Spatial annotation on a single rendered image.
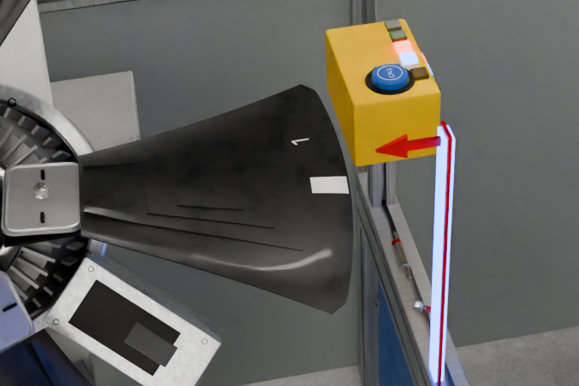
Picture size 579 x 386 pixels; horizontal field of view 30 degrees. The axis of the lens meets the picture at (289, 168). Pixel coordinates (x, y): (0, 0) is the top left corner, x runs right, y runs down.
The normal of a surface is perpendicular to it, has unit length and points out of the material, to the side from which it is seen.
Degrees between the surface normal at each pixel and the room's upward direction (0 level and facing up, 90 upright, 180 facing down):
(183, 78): 90
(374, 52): 0
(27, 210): 7
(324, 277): 29
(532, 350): 0
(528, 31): 90
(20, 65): 50
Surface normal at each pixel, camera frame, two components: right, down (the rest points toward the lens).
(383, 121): 0.17, 0.62
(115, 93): -0.06, -0.77
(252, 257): 0.20, -0.53
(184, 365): 0.09, -0.02
